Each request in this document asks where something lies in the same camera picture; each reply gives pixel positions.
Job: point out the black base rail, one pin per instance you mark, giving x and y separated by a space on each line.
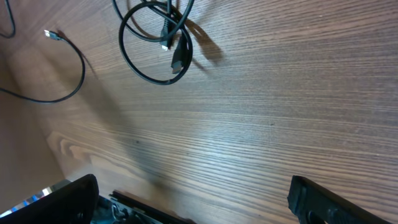
120 209

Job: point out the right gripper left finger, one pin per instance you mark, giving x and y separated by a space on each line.
73 203

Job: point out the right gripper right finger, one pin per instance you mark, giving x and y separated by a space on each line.
311 203

